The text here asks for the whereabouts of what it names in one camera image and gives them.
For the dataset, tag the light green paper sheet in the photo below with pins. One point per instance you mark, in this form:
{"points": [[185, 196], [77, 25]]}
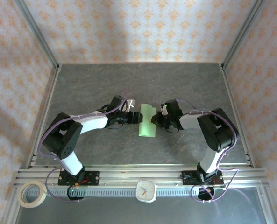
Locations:
{"points": [[146, 129]]}

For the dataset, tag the aluminium mounting rail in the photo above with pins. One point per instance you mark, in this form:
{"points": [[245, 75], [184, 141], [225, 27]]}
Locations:
{"points": [[129, 175]]}

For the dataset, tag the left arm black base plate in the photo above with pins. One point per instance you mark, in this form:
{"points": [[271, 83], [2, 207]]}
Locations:
{"points": [[94, 178]]}

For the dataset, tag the aluminium frame post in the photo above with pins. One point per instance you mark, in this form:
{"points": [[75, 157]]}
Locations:
{"points": [[35, 30], [243, 30]]}

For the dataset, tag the right aluminium table rail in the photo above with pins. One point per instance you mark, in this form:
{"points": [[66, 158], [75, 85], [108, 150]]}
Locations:
{"points": [[229, 88]]}

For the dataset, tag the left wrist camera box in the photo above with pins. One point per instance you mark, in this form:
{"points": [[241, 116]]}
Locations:
{"points": [[130, 103]]}

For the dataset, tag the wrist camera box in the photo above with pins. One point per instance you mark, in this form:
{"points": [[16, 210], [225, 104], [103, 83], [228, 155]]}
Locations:
{"points": [[164, 111], [130, 103]]}

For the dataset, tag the white square clock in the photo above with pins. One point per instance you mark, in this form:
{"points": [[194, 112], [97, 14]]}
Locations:
{"points": [[146, 191]]}

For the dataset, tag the left aluminium frame post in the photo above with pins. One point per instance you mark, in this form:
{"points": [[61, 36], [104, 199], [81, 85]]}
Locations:
{"points": [[35, 30]]}

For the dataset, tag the steel sheet panel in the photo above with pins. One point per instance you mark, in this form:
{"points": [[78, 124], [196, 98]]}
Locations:
{"points": [[129, 212]]}

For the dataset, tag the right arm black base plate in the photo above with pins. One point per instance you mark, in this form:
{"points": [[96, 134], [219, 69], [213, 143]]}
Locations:
{"points": [[187, 178]]}

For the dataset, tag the masking tape roll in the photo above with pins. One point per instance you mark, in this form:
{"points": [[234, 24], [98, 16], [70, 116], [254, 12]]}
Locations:
{"points": [[32, 204]]}

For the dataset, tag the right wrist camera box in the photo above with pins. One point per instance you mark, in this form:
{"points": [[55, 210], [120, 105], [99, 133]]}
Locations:
{"points": [[164, 111]]}

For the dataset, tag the right aluminium frame post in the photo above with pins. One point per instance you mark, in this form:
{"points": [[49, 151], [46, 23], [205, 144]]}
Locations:
{"points": [[243, 30]]}

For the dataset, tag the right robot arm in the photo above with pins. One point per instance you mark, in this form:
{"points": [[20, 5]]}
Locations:
{"points": [[192, 121]]}

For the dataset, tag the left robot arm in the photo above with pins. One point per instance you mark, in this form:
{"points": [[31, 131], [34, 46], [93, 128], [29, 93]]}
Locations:
{"points": [[94, 121]]}

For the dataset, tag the left aluminium table rail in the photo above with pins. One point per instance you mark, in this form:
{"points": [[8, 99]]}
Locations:
{"points": [[48, 102]]}

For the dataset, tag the aluminium table rail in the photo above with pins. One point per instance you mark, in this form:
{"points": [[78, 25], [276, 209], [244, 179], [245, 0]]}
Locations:
{"points": [[48, 102], [229, 88]]}

